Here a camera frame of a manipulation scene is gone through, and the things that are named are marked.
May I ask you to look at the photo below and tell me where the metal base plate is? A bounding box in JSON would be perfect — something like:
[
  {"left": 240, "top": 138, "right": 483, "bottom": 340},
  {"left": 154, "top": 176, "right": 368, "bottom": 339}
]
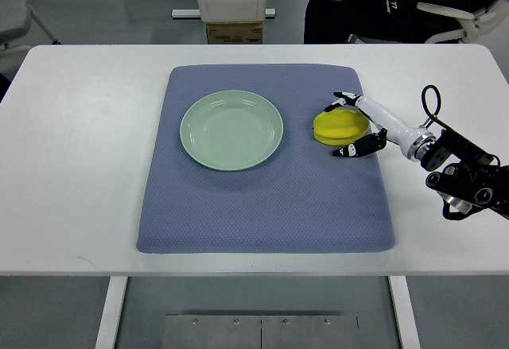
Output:
[{"left": 161, "top": 315, "right": 361, "bottom": 348}]

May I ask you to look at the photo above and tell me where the cardboard box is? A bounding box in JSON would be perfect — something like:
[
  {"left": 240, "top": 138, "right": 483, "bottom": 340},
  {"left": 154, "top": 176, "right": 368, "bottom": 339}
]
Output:
[{"left": 206, "top": 22, "right": 263, "bottom": 45}]

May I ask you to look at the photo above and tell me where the white left table leg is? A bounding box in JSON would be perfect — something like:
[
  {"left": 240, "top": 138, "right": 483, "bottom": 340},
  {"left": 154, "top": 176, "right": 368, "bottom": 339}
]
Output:
[{"left": 95, "top": 276, "right": 128, "bottom": 349}]

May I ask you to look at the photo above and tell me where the blue fabric mat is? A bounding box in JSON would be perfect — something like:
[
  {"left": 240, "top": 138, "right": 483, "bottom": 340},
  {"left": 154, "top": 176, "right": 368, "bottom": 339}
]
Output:
[{"left": 137, "top": 64, "right": 395, "bottom": 254}]

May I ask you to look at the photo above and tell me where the white table leg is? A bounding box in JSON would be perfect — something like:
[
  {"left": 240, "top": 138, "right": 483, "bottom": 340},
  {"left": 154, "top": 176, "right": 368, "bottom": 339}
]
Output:
[
  {"left": 95, "top": 276, "right": 128, "bottom": 349},
  {"left": 388, "top": 276, "right": 421, "bottom": 349}
]

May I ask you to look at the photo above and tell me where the white office chair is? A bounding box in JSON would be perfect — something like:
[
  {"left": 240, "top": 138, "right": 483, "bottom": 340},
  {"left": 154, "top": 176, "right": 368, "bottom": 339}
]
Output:
[{"left": 348, "top": 0, "right": 508, "bottom": 44}]

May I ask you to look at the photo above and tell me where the seated person in black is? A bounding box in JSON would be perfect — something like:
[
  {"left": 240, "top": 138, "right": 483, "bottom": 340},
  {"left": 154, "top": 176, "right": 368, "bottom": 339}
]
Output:
[{"left": 303, "top": 0, "right": 491, "bottom": 45}]

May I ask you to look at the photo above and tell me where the white right table leg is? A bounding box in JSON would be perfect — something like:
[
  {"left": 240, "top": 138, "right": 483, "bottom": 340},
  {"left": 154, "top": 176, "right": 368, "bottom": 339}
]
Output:
[{"left": 388, "top": 276, "right": 421, "bottom": 349}]

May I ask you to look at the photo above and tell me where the yellow starfruit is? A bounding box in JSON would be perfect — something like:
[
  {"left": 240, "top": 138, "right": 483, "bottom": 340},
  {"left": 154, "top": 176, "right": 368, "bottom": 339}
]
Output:
[{"left": 313, "top": 108, "right": 370, "bottom": 145}]

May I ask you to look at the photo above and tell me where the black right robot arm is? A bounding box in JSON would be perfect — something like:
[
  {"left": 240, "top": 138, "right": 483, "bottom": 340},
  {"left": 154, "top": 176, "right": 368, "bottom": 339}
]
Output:
[{"left": 415, "top": 84, "right": 508, "bottom": 220}]

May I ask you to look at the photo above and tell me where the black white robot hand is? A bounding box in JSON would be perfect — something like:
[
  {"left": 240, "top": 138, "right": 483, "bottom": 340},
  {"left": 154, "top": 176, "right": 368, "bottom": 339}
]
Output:
[{"left": 324, "top": 92, "right": 436, "bottom": 161}]

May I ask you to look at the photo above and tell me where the light green plate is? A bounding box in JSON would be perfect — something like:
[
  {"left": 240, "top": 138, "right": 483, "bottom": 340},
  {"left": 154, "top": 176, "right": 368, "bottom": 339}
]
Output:
[{"left": 180, "top": 90, "right": 284, "bottom": 171}]

